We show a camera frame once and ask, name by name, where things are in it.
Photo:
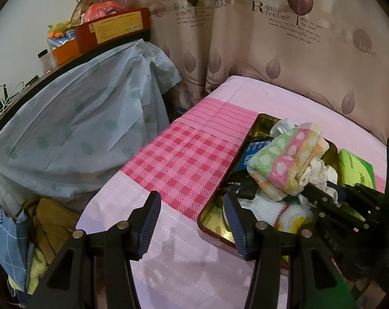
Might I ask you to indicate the pink checked bedsheet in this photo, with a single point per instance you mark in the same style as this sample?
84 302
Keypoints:
181 161

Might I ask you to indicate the small orange box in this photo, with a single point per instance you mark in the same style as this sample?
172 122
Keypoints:
65 54

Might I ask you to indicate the clear jar black lid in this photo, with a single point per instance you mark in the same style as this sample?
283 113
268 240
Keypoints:
43 61

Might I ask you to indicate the red plastic bag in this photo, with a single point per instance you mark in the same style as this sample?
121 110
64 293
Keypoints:
101 11

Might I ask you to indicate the multicoloured dotted towel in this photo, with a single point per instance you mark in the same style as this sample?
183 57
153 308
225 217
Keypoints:
284 161

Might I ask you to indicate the white knit glove red cuff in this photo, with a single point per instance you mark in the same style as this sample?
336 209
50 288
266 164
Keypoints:
265 209

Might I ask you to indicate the green tissue pack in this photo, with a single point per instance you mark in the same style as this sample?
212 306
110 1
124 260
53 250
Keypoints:
355 167

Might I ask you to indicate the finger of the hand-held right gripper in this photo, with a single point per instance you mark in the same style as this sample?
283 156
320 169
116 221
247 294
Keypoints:
362 193
317 196

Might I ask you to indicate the beige leaf print curtain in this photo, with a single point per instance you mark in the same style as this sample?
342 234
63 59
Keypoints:
246 38

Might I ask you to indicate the white sock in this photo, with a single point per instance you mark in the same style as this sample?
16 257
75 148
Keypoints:
283 127

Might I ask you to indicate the brown paper bag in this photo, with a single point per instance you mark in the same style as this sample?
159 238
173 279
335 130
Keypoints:
80 9

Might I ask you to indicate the cream scrunchie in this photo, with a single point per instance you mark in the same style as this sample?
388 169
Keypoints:
320 170

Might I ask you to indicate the blue packet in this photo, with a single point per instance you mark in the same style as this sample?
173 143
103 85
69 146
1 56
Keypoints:
249 157

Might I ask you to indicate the yellow plush toy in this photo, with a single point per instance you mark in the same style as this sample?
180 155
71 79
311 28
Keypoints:
61 27

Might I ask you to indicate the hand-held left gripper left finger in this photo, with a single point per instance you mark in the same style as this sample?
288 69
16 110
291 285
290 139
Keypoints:
149 228

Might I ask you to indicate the grey blue plastic cover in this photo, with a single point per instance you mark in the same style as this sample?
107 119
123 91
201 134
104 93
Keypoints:
85 109

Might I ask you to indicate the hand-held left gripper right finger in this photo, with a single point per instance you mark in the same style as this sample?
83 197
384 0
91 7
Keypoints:
236 231

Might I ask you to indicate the black packet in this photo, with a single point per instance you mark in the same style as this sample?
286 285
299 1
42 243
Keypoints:
242 186

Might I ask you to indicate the mustard brown cloth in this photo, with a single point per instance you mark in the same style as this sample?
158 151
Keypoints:
56 222

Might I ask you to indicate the yellow fluffy towel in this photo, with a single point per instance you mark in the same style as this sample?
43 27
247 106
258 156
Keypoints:
40 264

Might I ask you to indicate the long orange cardboard box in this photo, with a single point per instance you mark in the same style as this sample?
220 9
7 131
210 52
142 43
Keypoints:
117 27

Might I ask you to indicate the gold tin box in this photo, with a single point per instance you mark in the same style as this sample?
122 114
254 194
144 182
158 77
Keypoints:
213 219

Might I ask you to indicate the blue plaid cloth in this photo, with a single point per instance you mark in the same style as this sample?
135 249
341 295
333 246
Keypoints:
7 247

